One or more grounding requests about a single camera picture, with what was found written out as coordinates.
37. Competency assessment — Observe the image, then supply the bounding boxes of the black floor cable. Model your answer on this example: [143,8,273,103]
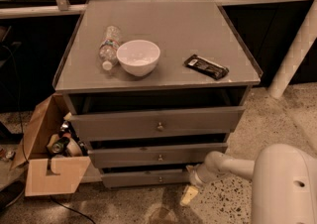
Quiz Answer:
[49,195,97,224]

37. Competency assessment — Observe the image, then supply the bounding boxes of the white diagonal pole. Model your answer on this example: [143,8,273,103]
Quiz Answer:
[267,0,317,99]

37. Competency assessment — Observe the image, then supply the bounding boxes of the grey drawer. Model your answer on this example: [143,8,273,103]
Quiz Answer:
[101,166,189,188]
[70,106,245,142]
[88,143,228,168]

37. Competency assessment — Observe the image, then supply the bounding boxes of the clear plastic water bottle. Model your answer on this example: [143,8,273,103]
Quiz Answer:
[99,26,121,71]

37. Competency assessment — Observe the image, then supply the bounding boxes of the grey bottom drawer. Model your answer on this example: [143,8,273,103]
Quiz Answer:
[101,166,189,188]

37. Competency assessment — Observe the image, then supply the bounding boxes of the white bowl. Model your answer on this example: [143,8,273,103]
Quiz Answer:
[117,40,160,76]

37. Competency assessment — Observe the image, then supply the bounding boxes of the black snack packet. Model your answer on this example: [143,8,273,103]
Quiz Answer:
[184,55,229,80]

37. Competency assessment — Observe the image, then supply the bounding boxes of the grey drawer cabinet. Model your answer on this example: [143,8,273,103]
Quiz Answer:
[53,0,262,176]

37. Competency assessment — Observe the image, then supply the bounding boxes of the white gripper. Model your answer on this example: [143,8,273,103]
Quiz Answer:
[180,164,218,206]

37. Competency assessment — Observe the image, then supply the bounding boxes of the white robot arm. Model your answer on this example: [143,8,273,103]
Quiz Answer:
[180,144,317,224]

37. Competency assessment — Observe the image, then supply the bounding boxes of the grey middle drawer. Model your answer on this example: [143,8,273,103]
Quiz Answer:
[88,143,228,168]

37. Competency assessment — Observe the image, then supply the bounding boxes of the cans in box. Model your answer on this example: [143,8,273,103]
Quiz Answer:
[46,121,87,157]

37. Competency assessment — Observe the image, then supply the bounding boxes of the cardboard box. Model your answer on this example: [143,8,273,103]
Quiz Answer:
[11,94,90,196]

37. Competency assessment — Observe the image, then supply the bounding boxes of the grey top drawer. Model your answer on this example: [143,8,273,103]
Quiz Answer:
[70,106,245,142]

